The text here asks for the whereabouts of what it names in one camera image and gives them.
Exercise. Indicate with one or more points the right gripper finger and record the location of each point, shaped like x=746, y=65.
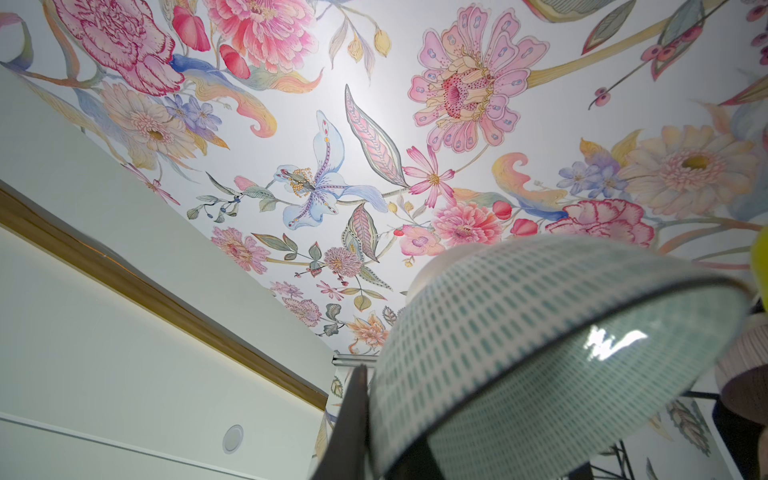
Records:
x=345, y=456

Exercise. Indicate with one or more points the pale celadon bowl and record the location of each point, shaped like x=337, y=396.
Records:
x=525, y=359

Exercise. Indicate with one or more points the pink striped bowl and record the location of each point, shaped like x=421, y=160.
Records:
x=741, y=372

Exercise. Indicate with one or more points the lime green bowl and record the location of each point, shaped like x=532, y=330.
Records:
x=759, y=267

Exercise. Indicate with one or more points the black wire dish rack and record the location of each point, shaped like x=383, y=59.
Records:
x=693, y=437

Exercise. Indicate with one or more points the round ceiling fixture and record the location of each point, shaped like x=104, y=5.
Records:
x=232, y=439

